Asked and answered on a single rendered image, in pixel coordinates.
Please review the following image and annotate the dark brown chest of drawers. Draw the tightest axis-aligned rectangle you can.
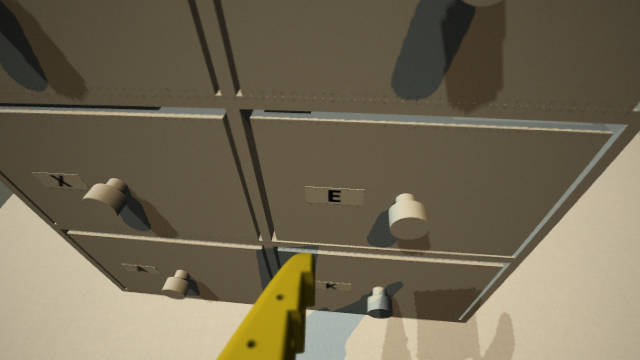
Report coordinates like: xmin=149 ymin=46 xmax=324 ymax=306
xmin=0 ymin=0 xmax=640 ymax=323

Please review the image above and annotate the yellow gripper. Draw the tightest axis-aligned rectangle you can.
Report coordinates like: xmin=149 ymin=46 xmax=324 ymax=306
xmin=216 ymin=253 xmax=315 ymax=360

